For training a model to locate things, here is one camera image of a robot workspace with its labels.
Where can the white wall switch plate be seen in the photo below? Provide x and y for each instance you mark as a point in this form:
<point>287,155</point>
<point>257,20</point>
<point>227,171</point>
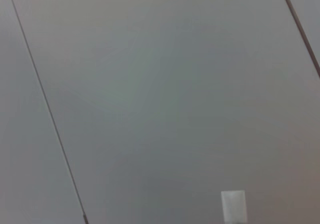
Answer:
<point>233,206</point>

